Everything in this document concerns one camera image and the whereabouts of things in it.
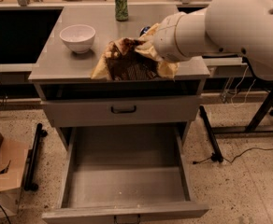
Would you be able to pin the black side table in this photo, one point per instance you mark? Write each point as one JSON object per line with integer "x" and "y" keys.
{"x": 267, "y": 104}

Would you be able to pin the black floor bar left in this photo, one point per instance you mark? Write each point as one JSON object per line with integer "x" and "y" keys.
{"x": 29, "y": 183}

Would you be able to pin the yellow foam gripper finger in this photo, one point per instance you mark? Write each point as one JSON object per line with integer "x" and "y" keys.
{"x": 146, "y": 49}

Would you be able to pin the brown chip bag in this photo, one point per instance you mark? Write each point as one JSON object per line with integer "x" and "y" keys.
{"x": 120, "y": 61}

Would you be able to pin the closed grey top drawer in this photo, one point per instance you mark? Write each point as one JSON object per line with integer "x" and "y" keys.
{"x": 121, "y": 111}

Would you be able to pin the green drink can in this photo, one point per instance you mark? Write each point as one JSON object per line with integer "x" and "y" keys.
{"x": 121, "y": 10}

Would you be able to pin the grey drawer cabinet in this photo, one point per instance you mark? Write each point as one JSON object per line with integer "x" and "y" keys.
{"x": 60, "y": 74}

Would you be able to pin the blue pepsi can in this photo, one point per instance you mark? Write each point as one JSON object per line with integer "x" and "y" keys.
{"x": 144, "y": 30}

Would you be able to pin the black floor bar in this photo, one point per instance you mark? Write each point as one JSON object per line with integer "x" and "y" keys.
{"x": 29, "y": 183}
{"x": 217, "y": 154}

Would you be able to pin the white ceramic bowl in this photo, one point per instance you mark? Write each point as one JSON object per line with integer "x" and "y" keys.
{"x": 78, "y": 38}

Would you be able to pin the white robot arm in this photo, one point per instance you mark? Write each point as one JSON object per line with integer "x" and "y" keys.
{"x": 242, "y": 27}

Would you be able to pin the open grey middle drawer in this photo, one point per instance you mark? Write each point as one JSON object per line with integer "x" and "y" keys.
{"x": 125, "y": 175}

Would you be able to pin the black floor bar right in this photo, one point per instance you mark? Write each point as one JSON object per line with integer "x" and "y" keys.
{"x": 217, "y": 154}

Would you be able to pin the cardboard box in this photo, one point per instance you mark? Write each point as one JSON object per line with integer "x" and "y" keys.
{"x": 13, "y": 156}

